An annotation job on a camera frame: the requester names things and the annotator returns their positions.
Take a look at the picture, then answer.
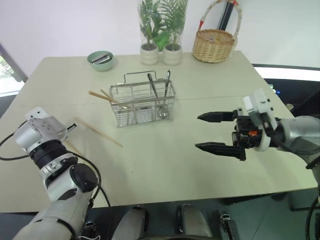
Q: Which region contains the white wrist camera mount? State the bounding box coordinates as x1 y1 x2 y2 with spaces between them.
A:
13 106 69 152
242 88 278 152

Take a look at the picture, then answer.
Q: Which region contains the slim metal cutlery piece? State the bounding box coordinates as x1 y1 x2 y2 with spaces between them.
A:
146 72 160 100

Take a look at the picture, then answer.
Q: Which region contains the shiny metal block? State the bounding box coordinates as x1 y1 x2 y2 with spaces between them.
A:
90 54 113 65

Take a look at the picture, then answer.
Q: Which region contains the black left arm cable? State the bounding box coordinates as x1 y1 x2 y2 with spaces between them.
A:
72 152 112 209
0 122 30 161

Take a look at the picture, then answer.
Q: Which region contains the black metal stand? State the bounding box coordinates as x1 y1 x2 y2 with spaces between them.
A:
216 0 237 31

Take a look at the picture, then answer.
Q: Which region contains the pale green bowl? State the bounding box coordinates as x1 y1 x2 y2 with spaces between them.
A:
86 50 116 73

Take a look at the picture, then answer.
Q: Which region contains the black glossy side table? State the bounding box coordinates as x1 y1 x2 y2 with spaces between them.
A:
251 63 320 119

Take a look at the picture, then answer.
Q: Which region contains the palm plant in white pot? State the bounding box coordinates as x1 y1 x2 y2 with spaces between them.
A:
159 0 189 66

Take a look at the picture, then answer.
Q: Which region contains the grey window frame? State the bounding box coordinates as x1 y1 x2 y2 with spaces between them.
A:
0 43 29 83

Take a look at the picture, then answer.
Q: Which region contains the wooden chopstick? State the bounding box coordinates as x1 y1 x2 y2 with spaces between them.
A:
88 90 132 110
100 88 120 104
74 116 124 148

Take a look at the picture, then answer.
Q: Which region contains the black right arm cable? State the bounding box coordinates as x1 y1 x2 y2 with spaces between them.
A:
305 189 320 240

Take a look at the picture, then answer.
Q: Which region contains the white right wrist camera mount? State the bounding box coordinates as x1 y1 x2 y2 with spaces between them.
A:
242 88 278 152

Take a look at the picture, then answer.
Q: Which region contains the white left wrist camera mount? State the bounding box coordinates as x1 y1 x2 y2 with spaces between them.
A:
13 106 69 152

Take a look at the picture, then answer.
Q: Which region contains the wicker basket with handle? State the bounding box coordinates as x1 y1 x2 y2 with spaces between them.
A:
191 0 244 64

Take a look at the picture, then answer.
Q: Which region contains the metal spoon with round bowl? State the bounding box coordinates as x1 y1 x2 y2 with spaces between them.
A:
157 69 172 120

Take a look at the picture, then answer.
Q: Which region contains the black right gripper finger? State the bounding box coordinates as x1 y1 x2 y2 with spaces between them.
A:
196 111 238 124
194 141 247 161

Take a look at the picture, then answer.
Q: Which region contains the grey rounded shell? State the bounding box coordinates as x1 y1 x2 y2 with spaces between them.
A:
175 203 214 240
111 205 149 240

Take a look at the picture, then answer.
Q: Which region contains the black bracket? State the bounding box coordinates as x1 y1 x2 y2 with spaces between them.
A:
82 219 99 240
219 211 241 240

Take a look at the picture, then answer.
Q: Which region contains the broad-leaf plant in white pot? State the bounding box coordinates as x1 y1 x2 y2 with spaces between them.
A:
137 0 161 66

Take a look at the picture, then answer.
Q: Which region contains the metal wire basket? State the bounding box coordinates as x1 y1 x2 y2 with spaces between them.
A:
109 70 176 129

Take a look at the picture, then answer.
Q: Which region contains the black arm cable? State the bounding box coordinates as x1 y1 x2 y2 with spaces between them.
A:
72 152 112 209
0 122 30 161
305 189 320 240

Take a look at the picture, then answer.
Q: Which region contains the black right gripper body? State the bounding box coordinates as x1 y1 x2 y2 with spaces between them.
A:
231 107 266 151

